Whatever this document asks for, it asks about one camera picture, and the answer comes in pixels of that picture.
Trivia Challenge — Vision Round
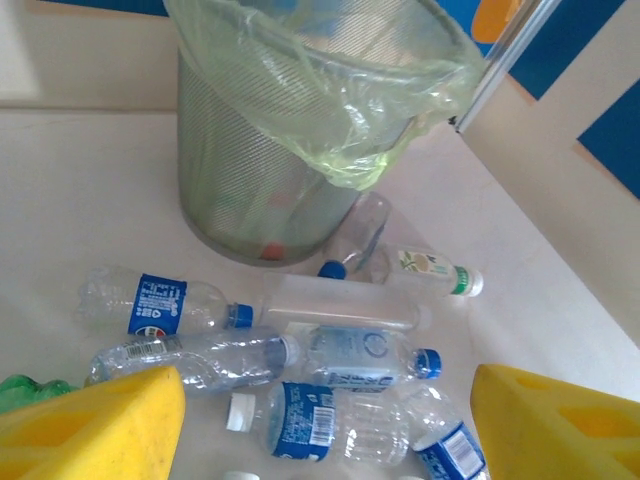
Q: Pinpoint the clear bottle barcode label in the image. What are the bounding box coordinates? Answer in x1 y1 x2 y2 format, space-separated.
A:
89 327 301 399

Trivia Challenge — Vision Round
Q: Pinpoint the green soda bottle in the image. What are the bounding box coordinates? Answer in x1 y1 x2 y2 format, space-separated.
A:
0 373 81 414

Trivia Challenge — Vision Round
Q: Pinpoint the pale green bin liner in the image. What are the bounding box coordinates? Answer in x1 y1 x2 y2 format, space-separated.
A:
163 0 487 192

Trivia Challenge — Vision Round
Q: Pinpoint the long clear cylindrical bottle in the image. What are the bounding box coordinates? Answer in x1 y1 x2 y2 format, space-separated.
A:
257 272 434 334

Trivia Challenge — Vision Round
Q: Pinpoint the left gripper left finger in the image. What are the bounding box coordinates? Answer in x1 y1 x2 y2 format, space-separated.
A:
0 365 187 480

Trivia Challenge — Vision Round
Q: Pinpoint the grey mesh waste bin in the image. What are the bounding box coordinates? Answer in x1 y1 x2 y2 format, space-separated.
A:
169 0 466 267

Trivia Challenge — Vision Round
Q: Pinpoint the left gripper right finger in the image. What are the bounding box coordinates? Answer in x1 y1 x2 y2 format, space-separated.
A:
472 363 640 480

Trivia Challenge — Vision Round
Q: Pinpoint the plain clear bottle blue cap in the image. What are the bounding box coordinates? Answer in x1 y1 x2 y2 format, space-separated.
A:
318 192 392 286

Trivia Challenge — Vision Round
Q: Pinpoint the clear bottle pale blue label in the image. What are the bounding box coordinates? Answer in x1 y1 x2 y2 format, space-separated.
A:
305 324 444 391

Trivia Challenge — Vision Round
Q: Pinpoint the clear bottle blue logo label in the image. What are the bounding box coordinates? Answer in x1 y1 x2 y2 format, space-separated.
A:
74 264 255 337

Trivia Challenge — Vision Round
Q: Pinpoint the clear bottle blue label white cap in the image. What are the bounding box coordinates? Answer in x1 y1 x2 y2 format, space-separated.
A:
225 382 416 466

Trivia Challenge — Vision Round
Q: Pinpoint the aluminium frame post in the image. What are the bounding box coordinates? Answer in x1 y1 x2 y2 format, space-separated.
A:
455 0 564 134

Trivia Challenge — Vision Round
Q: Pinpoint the small white bottle leaf label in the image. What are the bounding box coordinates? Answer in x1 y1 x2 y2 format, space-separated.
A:
387 247 485 299

